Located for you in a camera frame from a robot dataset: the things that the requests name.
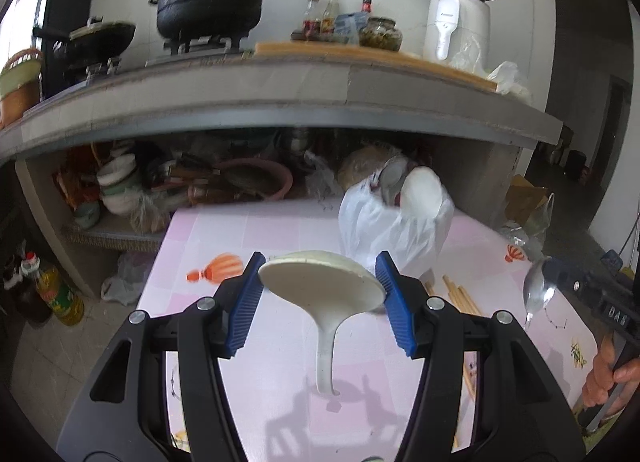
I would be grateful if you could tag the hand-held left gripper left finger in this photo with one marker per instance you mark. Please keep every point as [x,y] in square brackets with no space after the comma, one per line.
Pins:
[247,302]

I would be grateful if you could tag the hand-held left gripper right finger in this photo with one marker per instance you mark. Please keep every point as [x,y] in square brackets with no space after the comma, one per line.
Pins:
[395,307]

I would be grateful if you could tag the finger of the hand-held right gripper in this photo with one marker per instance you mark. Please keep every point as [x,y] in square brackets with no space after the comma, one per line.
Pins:
[562,274]

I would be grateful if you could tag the small metal spoon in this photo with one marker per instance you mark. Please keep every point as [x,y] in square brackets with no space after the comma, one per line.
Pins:
[537,287]

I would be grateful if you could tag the row of wooden chopsticks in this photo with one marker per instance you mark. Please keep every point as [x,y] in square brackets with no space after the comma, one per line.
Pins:
[457,297]

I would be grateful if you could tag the white plastic bag liner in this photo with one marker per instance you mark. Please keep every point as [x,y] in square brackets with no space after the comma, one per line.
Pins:
[380,237]

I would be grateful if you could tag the person's right hand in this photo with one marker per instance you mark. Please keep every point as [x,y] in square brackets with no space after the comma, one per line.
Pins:
[600,382]

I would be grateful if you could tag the blue dustpan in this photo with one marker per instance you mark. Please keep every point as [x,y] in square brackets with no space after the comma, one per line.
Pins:
[611,259]

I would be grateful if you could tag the pile of plastic bags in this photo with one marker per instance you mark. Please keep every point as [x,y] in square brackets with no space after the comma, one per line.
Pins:
[535,227]

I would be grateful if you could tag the cardboard box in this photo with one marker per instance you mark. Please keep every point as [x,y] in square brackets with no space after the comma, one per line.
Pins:
[525,197]

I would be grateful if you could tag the black bin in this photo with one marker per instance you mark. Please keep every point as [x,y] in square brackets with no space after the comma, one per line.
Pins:
[577,166]

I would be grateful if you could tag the white plastic bag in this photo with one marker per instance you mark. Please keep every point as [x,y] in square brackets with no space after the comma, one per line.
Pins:
[125,282]

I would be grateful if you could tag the pink plastic basin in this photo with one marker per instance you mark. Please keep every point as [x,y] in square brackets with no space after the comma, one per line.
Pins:
[280,179]

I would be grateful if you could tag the knotted plastic bag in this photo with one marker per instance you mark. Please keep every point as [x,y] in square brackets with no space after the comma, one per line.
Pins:
[150,212]

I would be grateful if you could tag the brown sack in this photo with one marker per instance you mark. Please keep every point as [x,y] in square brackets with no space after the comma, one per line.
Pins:
[362,167]

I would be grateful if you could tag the metal shelf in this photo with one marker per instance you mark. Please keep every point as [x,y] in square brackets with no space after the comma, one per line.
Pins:
[115,237]

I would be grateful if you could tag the stacked steel pots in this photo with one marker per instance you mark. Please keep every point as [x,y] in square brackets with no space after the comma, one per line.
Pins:
[295,139]

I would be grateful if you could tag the stack of white bowls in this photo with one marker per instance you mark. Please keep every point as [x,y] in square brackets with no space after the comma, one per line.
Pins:
[116,187]

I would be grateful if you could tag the green bowl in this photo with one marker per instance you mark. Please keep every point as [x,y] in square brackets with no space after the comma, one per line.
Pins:
[89,216]

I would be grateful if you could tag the cooking oil bottle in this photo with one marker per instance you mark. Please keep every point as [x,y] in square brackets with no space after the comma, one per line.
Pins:
[60,297]

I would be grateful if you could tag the crumpled clear plastic bag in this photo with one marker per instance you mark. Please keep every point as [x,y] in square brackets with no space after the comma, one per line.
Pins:
[507,79]

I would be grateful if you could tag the concrete kitchen counter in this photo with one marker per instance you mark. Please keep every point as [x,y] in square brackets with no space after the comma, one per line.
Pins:
[250,92]

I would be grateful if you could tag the dark plastic bottle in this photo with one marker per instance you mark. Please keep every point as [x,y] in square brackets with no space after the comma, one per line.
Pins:
[22,297]

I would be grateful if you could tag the gas stove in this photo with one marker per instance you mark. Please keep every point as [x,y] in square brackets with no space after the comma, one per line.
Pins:
[200,49]

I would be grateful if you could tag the wooden cutting board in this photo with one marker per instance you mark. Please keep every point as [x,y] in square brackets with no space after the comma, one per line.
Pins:
[350,49]

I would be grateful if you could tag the white kitchen appliance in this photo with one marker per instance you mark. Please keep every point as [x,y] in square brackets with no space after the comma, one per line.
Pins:
[457,27]

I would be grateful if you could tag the blue packet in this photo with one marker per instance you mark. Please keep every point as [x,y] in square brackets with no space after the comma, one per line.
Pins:
[347,28]

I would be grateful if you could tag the yellow-capped sauce bottle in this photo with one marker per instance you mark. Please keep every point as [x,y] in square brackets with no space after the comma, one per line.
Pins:
[329,17]

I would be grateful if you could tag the large black pot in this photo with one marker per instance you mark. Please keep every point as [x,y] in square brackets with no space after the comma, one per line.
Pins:
[210,7]

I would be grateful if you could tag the black wok with lid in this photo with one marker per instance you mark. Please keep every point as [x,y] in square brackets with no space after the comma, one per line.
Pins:
[100,39]

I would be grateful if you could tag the brown woven basket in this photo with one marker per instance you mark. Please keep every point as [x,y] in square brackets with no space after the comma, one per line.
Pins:
[20,92]

